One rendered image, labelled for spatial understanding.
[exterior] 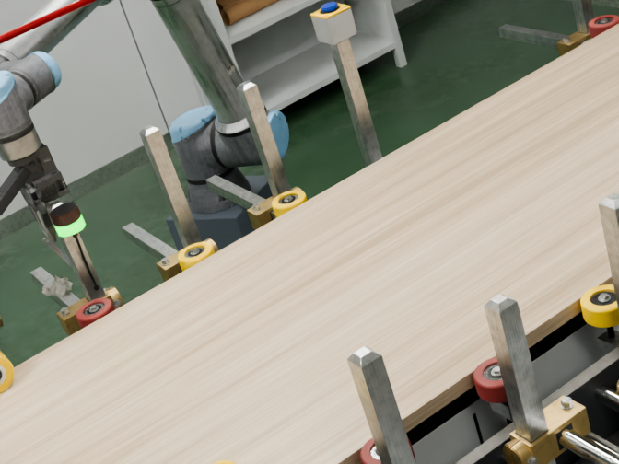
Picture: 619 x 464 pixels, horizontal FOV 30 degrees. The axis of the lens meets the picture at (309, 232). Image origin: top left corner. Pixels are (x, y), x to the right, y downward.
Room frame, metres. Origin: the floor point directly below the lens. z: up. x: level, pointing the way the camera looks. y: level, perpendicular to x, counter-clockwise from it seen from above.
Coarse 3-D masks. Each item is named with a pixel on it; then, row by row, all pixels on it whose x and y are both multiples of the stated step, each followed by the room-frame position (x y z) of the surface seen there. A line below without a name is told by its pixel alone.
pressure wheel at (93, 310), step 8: (88, 304) 2.15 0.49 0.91; (96, 304) 2.14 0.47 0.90; (104, 304) 2.13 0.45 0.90; (112, 304) 2.13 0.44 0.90; (80, 312) 2.13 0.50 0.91; (88, 312) 2.12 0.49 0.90; (96, 312) 2.11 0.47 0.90; (104, 312) 2.09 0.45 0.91; (80, 320) 2.10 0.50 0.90; (88, 320) 2.09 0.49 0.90; (96, 320) 2.08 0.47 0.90
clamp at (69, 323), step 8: (112, 288) 2.26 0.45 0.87; (104, 296) 2.23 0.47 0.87; (112, 296) 2.24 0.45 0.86; (120, 296) 2.24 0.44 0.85; (80, 304) 2.23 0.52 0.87; (120, 304) 2.23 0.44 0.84; (72, 312) 2.21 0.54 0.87; (64, 320) 2.18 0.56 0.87; (72, 320) 2.19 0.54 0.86; (64, 328) 2.21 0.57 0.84; (72, 328) 2.19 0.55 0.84; (80, 328) 2.19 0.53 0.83
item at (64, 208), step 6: (66, 204) 2.21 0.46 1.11; (72, 204) 2.21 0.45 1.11; (54, 210) 2.21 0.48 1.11; (60, 210) 2.20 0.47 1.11; (66, 210) 2.19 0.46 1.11; (78, 234) 2.23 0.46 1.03; (66, 240) 2.22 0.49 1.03; (78, 240) 2.20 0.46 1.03; (78, 246) 2.20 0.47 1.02; (84, 258) 2.22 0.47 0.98; (90, 276) 2.22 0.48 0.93; (96, 288) 2.22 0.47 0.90
